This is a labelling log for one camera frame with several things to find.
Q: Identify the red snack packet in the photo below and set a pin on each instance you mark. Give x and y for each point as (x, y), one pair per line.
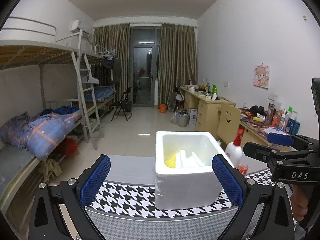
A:
(242, 169)

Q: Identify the white metal bunk bed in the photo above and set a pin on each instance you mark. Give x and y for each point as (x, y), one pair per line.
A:
(39, 70)

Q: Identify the left brown curtain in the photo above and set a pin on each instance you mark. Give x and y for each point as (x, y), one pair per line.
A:
(114, 69)

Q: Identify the cartoon girl wall poster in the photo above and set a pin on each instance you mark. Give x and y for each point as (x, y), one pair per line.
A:
(261, 76)

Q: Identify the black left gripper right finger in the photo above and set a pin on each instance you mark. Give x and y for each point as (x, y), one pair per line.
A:
(240, 191)

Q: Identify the right brown curtain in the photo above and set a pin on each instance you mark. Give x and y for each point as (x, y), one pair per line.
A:
(177, 59)

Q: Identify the houndstooth table cloth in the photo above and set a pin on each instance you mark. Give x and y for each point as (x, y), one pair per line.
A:
(128, 211)

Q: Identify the white styrofoam box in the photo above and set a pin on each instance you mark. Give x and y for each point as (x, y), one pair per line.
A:
(193, 183)

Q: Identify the person right hand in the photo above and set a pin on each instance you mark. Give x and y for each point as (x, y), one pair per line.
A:
(299, 203)

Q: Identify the glass balcony door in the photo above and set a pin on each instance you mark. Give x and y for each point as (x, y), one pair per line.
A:
(144, 55)

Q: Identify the white wall socket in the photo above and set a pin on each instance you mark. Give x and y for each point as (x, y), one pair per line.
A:
(272, 97)

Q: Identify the white lotion pump bottle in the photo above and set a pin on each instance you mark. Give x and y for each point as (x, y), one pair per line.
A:
(234, 150)

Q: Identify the brown curtain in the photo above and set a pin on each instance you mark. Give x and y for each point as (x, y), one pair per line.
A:
(177, 59)
(114, 69)

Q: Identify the blue patterned quilt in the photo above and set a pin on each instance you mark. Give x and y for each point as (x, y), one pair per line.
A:
(42, 133)

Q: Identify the light wooden desk row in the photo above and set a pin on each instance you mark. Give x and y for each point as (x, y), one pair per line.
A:
(208, 119)

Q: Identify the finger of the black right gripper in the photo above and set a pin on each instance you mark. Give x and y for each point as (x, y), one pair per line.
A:
(263, 153)
(298, 142)

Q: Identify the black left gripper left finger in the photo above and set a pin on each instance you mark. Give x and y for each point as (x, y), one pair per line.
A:
(91, 180)

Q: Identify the black folding chair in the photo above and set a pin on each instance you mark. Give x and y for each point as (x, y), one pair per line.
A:
(124, 104)

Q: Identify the black headphones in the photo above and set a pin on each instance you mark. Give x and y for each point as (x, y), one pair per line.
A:
(255, 110)

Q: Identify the white air conditioner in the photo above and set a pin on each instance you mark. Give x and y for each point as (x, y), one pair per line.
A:
(77, 25)

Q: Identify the orange bucket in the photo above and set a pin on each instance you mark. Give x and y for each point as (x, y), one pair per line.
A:
(162, 108)

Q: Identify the white papers on desk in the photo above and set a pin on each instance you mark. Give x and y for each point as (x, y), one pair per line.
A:
(273, 130)

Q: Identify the wooden smiley face chair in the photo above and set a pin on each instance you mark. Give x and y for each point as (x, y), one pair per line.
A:
(229, 123)

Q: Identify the blue toiletry bottles cluster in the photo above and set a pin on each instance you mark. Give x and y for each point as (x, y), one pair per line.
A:
(284, 119)

